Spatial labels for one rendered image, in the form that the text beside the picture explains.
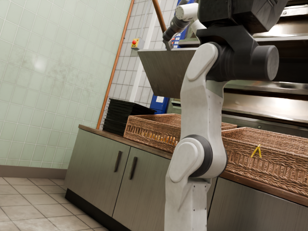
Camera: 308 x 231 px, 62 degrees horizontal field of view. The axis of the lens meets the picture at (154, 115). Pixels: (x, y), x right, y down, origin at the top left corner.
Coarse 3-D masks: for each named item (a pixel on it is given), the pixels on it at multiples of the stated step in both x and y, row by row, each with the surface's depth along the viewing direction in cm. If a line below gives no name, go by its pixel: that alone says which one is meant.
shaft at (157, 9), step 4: (152, 0) 139; (156, 0) 139; (156, 4) 139; (156, 8) 141; (156, 12) 142; (160, 12) 142; (160, 16) 143; (160, 20) 144; (160, 24) 146; (164, 24) 146; (164, 28) 147
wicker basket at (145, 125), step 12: (132, 120) 172; (144, 120) 164; (156, 120) 195; (168, 120) 205; (132, 132) 169; (144, 132) 162; (156, 132) 156; (168, 132) 150; (180, 132) 144; (156, 144) 154; (168, 144) 148
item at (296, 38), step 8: (256, 40) 164; (264, 40) 161; (272, 40) 158; (280, 40) 155; (288, 40) 152; (296, 40) 149; (304, 40) 147; (280, 48) 162; (288, 48) 159; (296, 48) 156; (304, 48) 153; (280, 56) 170; (288, 56) 167; (296, 56) 164; (304, 56) 161
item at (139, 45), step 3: (135, 39) 254; (138, 39) 250; (141, 39) 252; (138, 42) 250; (141, 42) 252; (132, 45) 254; (135, 45) 252; (138, 45) 250; (141, 45) 253; (132, 48) 256; (135, 48) 253; (138, 48) 251; (141, 48) 254
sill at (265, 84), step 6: (234, 84) 184; (240, 84) 181; (246, 84) 178; (252, 84) 176; (258, 84) 173; (264, 84) 170; (270, 84) 168; (276, 84) 165; (282, 84) 163; (288, 84) 161; (294, 84) 158; (300, 84) 156; (306, 84) 154
